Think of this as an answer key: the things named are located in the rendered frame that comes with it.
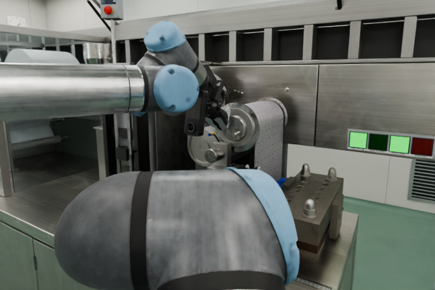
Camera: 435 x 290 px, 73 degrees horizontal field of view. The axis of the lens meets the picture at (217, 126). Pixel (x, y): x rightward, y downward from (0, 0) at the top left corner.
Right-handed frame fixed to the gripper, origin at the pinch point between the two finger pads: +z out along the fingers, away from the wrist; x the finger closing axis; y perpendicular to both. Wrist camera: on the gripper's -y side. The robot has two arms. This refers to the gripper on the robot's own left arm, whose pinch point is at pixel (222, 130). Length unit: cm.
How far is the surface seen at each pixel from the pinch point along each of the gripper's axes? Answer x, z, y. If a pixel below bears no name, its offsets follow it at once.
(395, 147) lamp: -43, 33, 18
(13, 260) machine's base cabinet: 84, 21, -59
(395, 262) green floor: -52, 211, 15
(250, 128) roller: -7.2, 2.4, 2.8
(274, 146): -8.4, 20.4, 6.7
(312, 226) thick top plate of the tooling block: -26.3, 15.1, -16.9
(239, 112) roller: -3.4, -0.4, 6.2
